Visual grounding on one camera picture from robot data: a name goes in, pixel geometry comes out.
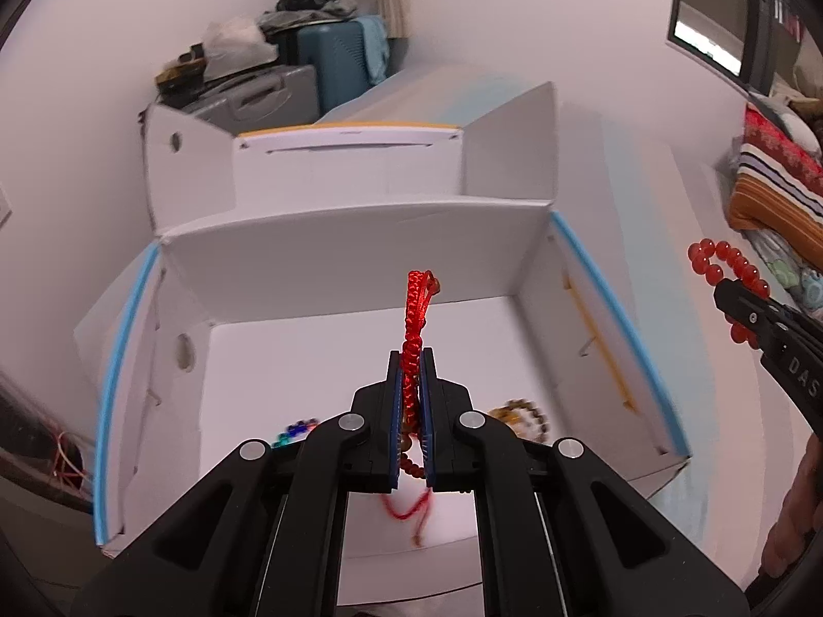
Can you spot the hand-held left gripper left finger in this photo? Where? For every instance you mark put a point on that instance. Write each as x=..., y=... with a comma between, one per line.
x=393, y=411

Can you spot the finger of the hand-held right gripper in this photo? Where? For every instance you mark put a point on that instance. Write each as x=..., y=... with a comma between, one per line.
x=746, y=302

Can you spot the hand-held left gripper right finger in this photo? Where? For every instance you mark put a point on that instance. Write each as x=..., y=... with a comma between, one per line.
x=425, y=411

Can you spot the white cardboard box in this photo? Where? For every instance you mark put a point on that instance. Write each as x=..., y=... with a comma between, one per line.
x=360, y=257

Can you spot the person's right hand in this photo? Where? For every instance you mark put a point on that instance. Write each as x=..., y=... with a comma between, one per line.
x=794, y=514

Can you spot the floral quilt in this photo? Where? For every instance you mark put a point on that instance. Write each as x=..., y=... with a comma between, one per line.
x=787, y=270

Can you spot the striped blanket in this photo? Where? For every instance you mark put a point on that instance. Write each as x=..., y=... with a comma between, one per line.
x=778, y=173

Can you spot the dark framed window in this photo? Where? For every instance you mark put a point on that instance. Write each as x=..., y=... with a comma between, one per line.
x=720, y=6

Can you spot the grey suitcase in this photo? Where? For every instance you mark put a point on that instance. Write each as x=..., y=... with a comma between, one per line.
x=263, y=96

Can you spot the blue suitcase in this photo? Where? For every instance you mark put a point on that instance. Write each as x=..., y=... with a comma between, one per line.
x=334, y=64

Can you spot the light blue cloth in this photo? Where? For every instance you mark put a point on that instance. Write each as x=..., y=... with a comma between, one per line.
x=376, y=51

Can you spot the dark basket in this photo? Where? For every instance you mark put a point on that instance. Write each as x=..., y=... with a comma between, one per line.
x=180, y=71

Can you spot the clear plastic bag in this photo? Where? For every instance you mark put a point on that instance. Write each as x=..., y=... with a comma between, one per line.
x=235, y=42

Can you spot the pile of dark clothes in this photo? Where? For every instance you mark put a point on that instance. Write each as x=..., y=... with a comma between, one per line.
x=308, y=3

